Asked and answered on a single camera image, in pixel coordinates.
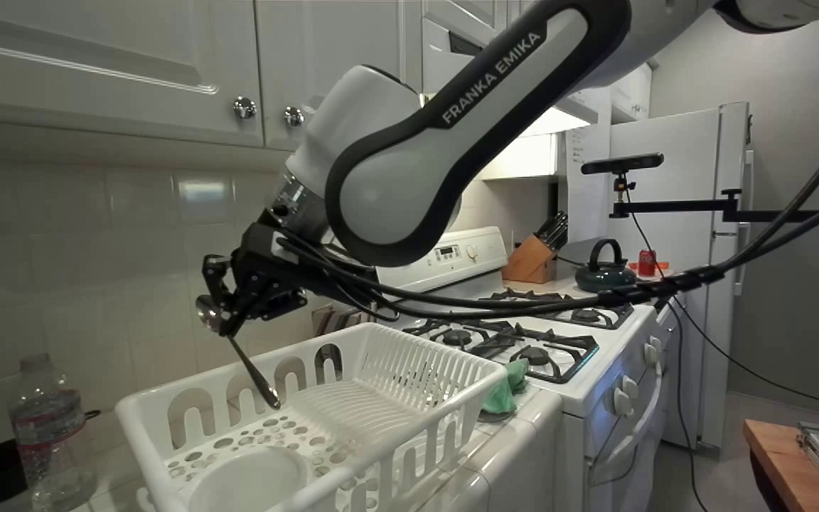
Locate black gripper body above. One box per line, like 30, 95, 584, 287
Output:
196, 214, 307, 336

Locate large silver spoon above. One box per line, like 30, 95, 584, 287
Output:
227, 336, 281, 408

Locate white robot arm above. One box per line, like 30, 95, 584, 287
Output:
196, 0, 819, 336

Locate white cutlery holder cup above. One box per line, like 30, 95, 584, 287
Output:
188, 448, 307, 512

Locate white dish rack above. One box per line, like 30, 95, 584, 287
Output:
116, 324, 505, 512

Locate wooden knife block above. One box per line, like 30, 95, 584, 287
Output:
505, 214, 569, 285

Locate green sponge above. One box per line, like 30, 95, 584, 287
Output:
480, 357, 530, 415

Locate black stove grate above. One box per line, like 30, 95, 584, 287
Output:
407, 305, 641, 384

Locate clear plastic water bottle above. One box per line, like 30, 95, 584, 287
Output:
10, 353, 98, 512

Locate white upper cabinets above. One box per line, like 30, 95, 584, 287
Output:
0, 0, 536, 158

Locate dark green kettle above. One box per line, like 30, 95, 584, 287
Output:
576, 239, 637, 292

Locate white stove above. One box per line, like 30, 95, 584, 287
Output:
380, 228, 671, 512

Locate white refrigerator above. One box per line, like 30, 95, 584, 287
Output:
564, 103, 753, 448

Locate wooden table top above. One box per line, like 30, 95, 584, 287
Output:
744, 418, 819, 512

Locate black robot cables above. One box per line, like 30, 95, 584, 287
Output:
266, 103, 819, 408

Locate black camera on mount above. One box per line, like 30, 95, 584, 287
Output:
580, 152, 667, 172

